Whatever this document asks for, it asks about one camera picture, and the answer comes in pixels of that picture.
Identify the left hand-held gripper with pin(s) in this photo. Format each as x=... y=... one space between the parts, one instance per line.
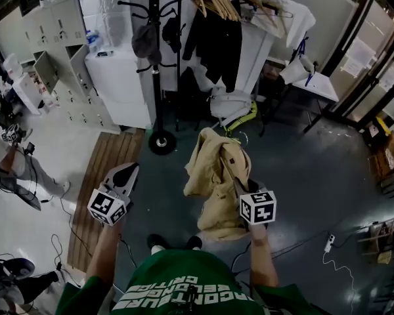
x=101 y=205

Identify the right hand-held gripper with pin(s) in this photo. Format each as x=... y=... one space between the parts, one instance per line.
x=259 y=208

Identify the beige jacket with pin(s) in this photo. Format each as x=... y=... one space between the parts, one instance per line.
x=213 y=172

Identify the black coat stand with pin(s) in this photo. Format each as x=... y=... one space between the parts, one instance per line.
x=156 y=94

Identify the person's right forearm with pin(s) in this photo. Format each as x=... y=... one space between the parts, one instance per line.
x=262 y=261

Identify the person's left forearm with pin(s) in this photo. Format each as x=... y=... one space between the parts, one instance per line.
x=105 y=251

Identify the wooden slatted floor mat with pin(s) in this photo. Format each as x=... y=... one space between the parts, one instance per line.
x=101 y=182

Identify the person's right black shoe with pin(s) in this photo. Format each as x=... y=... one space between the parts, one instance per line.
x=194 y=241

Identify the person's black shoe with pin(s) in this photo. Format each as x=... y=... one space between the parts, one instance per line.
x=156 y=241
x=194 y=241

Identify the person's left black shoe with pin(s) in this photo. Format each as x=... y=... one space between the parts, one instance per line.
x=156 y=241

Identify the person's left leg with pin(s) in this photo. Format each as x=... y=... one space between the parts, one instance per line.
x=156 y=249

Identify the white power strip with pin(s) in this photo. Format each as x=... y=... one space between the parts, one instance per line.
x=329 y=242

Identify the black bag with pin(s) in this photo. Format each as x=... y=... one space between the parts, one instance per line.
x=192 y=94

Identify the person's green printed t-shirt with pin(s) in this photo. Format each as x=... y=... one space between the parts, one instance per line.
x=184 y=284

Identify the black phone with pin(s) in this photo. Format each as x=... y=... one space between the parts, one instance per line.
x=105 y=54

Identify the white table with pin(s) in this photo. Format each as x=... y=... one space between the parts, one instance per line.
x=318 y=85

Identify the black garment rack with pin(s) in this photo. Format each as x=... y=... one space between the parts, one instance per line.
x=178 y=61

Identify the white plastic bag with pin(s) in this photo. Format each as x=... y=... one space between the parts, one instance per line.
x=297 y=69

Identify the grey cap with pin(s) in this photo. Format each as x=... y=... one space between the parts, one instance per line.
x=146 y=44

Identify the blue label water bottle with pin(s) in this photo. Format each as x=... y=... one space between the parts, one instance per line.
x=92 y=41

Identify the black hanging jacket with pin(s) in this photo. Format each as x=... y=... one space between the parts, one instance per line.
x=216 y=48

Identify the white metal locker cabinet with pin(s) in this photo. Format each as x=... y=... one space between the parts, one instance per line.
x=62 y=44

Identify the cardboard box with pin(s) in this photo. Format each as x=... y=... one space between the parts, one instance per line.
x=389 y=156

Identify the black cap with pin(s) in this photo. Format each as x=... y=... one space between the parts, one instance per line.
x=172 y=33

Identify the yellow floor sign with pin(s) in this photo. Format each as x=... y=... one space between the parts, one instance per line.
x=383 y=125

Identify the plastic wrapped white panel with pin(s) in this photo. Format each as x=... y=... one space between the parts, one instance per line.
x=101 y=12

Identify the row of wooden hangers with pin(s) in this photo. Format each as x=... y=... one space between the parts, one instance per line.
x=225 y=7

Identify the glass sliding door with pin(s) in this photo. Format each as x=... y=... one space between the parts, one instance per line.
x=367 y=54

